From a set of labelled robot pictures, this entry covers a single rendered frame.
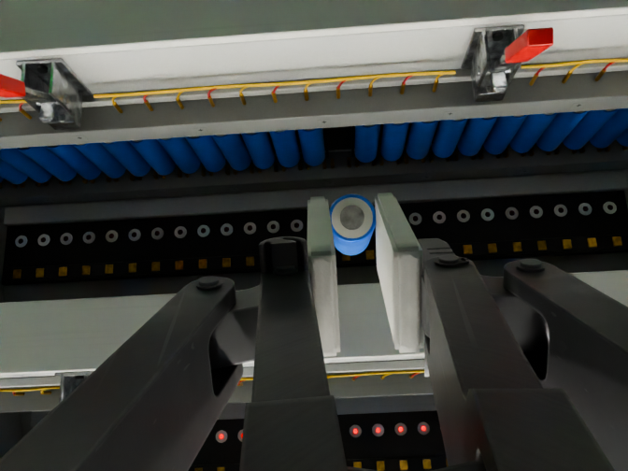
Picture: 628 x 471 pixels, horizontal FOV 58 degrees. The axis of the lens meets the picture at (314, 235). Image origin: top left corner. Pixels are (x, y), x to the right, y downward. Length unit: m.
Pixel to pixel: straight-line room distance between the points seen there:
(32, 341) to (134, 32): 0.20
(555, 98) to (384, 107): 0.11
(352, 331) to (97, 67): 0.22
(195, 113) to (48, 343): 0.17
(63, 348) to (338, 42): 0.25
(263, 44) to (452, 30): 0.11
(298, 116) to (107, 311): 0.17
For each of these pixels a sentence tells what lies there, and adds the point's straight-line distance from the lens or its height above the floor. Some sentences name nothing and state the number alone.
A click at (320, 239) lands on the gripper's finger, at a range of 0.16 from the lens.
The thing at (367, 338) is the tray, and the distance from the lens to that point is 0.35.
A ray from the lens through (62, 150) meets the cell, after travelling 0.45.
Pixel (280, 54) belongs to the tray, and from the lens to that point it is 0.35.
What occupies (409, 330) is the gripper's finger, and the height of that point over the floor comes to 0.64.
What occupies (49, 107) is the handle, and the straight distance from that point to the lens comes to 0.38.
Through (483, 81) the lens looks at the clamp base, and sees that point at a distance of 0.37.
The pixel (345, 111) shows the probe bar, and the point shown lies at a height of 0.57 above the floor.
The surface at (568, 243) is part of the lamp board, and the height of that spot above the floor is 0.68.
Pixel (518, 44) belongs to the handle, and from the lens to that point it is 0.30.
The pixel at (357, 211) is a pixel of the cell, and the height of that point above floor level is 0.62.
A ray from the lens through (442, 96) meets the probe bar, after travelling 0.38.
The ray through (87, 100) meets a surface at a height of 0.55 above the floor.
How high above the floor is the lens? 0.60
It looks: 7 degrees up
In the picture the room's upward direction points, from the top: 176 degrees clockwise
